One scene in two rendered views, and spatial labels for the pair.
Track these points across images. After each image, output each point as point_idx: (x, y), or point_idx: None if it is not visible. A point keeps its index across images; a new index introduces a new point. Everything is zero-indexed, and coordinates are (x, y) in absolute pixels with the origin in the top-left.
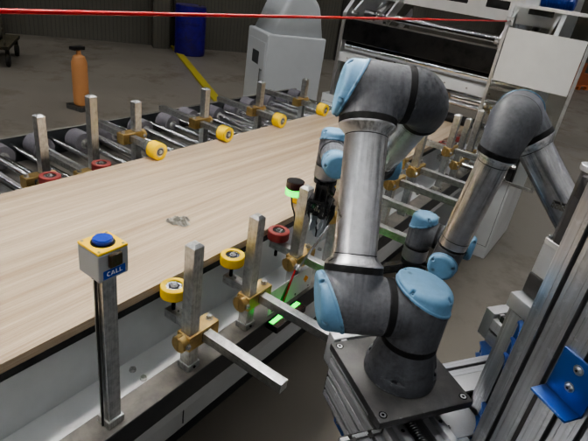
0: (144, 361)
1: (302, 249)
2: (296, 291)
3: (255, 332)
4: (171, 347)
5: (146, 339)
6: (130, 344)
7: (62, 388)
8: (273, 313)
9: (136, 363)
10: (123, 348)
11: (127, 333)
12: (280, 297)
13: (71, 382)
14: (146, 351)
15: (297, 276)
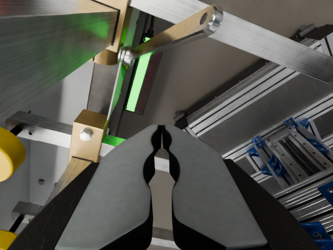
0: (41, 171)
1: (112, 22)
2: (137, 20)
3: (119, 126)
4: (47, 149)
5: (21, 169)
6: (17, 187)
7: (21, 227)
8: (123, 89)
9: (37, 175)
10: (18, 193)
11: (7, 204)
12: (121, 78)
13: (21, 223)
14: (31, 161)
15: (130, 28)
